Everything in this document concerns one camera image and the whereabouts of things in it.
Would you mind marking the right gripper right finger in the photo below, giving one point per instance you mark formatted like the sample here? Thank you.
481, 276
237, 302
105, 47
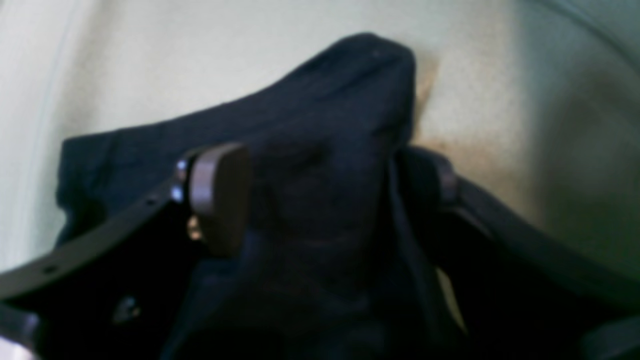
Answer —
521, 294

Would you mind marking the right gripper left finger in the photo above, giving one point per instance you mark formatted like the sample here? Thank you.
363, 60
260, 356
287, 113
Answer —
114, 292

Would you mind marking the dark navy T-shirt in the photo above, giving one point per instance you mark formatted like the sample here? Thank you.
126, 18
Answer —
330, 268

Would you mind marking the light green table cloth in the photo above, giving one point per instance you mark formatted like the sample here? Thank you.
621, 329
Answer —
535, 100

